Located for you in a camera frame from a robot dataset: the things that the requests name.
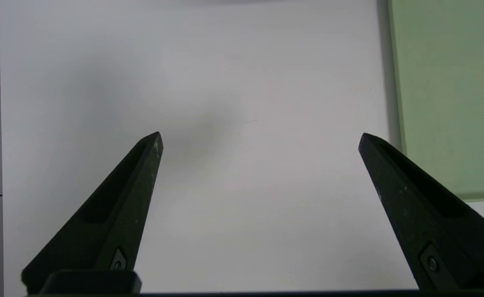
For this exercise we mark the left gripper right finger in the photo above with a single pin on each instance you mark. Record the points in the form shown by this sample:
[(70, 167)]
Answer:
[(427, 218)]

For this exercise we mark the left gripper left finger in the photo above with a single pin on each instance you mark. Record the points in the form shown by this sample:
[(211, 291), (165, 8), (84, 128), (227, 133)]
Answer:
[(114, 218)]

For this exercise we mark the light green plastic tray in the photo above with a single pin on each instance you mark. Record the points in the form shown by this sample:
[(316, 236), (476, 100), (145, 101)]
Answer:
[(452, 103)]

